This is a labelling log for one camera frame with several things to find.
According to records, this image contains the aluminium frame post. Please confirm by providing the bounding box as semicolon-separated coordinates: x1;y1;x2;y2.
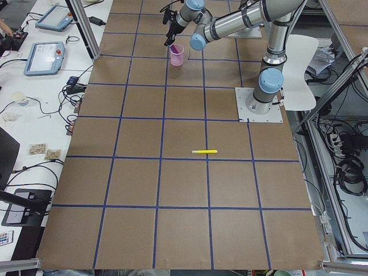
65;0;101;60

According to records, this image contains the pink mesh cup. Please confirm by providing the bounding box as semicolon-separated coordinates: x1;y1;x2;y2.
169;44;184;66

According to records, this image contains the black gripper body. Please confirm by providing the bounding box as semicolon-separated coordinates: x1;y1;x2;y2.
163;8;187;37

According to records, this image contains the black power adapter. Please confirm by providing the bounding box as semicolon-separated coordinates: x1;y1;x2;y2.
89;16;106;26

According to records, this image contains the white chair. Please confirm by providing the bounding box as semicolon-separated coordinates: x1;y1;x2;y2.
282;34;319;111

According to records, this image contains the purple pen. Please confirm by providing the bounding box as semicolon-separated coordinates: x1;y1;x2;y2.
170;44;178;53

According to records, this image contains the yellow pen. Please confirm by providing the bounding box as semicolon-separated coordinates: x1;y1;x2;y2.
191;149;218;154

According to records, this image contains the blue teach pendant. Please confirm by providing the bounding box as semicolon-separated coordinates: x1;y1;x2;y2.
24;41;65;76
35;5;73;32

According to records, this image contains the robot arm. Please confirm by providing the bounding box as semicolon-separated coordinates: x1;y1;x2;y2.
160;0;306;114

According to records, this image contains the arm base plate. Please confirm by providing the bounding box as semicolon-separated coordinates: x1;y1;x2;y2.
235;87;283;123

